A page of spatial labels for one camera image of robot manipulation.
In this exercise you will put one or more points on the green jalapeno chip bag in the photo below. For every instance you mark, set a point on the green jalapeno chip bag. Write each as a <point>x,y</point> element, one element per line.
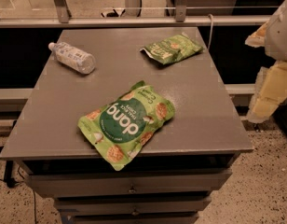
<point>172,49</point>

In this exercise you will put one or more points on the green dang rice chips bag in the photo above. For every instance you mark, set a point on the green dang rice chips bag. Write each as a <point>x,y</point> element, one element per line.
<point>119,131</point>

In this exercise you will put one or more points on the grey metal railing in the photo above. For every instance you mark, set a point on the grey metal railing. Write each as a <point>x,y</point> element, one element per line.
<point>89,13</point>

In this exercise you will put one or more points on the grey metal drawer cabinet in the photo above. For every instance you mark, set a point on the grey metal drawer cabinet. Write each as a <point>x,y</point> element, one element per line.
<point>170,181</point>

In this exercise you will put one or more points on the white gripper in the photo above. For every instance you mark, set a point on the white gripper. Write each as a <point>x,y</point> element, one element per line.
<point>280,34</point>

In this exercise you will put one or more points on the clear plastic water bottle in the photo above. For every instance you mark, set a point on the clear plastic water bottle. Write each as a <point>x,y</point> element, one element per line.
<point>73,57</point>

